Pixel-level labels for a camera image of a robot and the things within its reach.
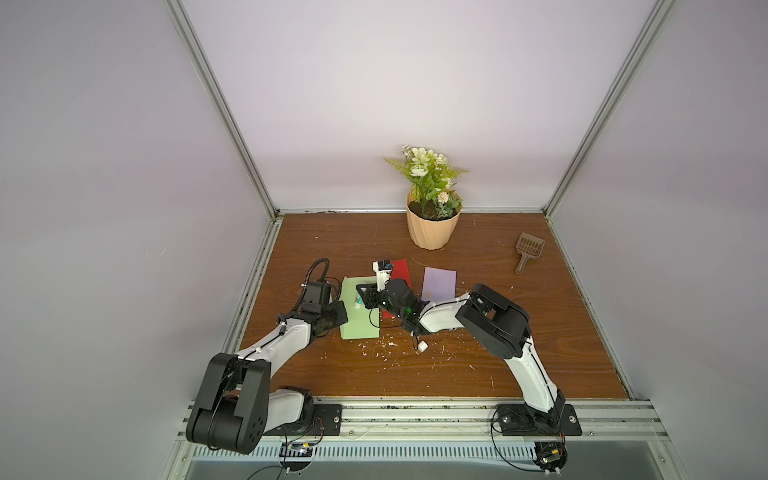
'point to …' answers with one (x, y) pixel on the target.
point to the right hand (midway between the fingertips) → (357, 280)
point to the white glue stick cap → (422, 346)
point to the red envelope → (399, 270)
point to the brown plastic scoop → (530, 247)
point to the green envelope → (362, 323)
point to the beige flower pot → (428, 234)
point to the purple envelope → (439, 284)
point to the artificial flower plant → (431, 175)
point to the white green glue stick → (358, 302)
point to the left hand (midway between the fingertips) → (348, 310)
